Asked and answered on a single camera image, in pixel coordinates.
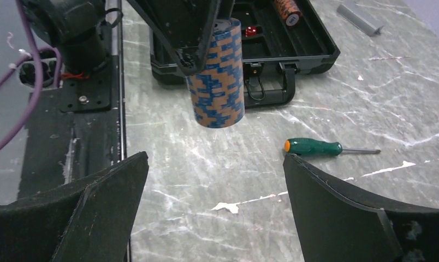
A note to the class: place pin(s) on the blue tan poker chip stack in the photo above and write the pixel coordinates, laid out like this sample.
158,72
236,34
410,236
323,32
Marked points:
217,93

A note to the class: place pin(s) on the grey metal bar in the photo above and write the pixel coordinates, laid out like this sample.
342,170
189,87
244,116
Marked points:
360,18

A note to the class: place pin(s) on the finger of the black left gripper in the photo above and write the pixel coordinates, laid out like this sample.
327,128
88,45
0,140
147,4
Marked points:
184,28

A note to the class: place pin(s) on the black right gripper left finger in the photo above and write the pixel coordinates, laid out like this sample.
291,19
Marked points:
90,219

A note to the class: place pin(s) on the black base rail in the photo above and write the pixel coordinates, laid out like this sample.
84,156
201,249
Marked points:
77,130

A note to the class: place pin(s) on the orange black poker chip stack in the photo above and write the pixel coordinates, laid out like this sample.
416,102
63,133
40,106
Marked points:
289,12

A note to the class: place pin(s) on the red die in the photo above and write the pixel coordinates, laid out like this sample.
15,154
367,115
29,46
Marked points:
251,31

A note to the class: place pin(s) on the black poker set case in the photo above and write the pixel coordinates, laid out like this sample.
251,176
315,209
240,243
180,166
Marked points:
272,58

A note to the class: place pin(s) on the green handled screwdriver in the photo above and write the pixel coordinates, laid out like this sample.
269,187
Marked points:
312,147

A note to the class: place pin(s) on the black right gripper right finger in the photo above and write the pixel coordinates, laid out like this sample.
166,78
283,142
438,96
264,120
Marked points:
338,221

